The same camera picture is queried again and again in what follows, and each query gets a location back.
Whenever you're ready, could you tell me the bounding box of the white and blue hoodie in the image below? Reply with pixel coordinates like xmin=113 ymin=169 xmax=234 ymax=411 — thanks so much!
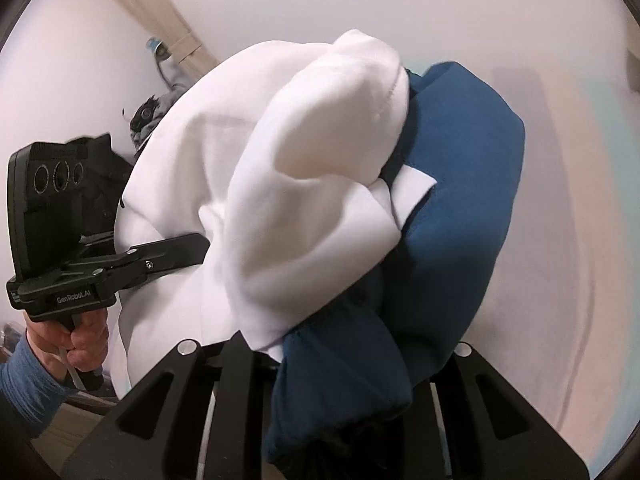
xmin=107 ymin=29 xmax=527 ymax=473

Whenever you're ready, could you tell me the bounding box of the blue garment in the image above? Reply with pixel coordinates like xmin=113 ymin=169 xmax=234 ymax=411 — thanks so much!
xmin=400 ymin=55 xmax=638 ymax=471

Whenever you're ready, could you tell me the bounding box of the person's left forearm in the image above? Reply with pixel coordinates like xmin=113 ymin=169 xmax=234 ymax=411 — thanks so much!
xmin=0 ymin=331 xmax=78 ymax=433

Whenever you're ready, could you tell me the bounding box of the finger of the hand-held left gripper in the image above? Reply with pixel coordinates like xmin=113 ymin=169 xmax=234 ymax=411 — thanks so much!
xmin=75 ymin=232 xmax=212 ymax=292

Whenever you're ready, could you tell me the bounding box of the person's left hand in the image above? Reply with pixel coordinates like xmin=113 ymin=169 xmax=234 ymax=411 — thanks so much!
xmin=24 ymin=305 xmax=110 ymax=386

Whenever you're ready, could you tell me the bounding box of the grey and black clothes pile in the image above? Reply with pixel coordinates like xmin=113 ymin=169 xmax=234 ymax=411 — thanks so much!
xmin=127 ymin=82 xmax=193 ymax=153

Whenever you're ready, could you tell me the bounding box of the beige curtain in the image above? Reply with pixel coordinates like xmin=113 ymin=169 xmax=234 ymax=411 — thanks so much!
xmin=92 ymin=0 xmax=221 ymax=73

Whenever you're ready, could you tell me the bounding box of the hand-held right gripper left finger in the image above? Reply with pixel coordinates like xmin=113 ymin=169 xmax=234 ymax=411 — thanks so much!
xmin=61 ymin=331 xmax=283 ymax=480

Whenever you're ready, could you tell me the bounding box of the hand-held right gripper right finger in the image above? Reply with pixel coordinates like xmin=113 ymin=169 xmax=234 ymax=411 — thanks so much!
xmin=397 ymin=341 xmax=592 ymax=480

